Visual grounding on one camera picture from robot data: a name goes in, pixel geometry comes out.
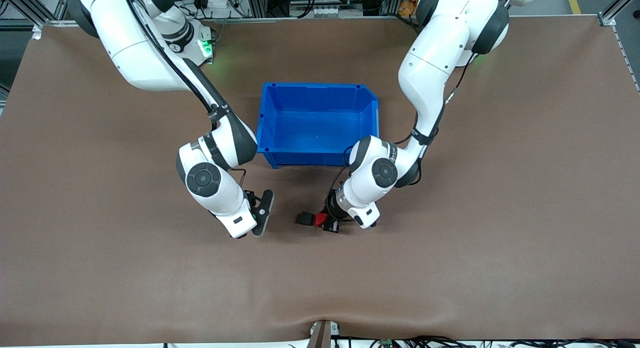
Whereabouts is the blue plastic storage bin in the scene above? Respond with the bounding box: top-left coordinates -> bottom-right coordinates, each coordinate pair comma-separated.
255,82 -> 382,172

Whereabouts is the brown table mat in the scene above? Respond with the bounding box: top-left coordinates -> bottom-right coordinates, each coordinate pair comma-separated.
0,15 -> 640,347

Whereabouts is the white terminal strip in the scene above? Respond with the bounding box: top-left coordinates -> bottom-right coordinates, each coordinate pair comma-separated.
312,6 -> 352,18

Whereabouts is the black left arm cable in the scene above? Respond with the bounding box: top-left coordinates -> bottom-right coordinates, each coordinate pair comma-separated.
326,50 -> 476,201

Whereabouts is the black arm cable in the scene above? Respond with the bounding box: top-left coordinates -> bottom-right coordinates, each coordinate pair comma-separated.
117,0 -> 247,190
326,50 -> 476,201

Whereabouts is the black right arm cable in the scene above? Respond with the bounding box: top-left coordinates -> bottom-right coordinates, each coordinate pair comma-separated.
117,0 -> 247,190

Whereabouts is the aluminium frame rail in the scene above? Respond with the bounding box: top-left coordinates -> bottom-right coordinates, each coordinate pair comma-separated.
44,16 -> 418,27

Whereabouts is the aluminium frame strut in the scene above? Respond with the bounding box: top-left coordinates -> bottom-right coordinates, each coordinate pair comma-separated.
597,0 -> 640,27
0,0 -> 68,27

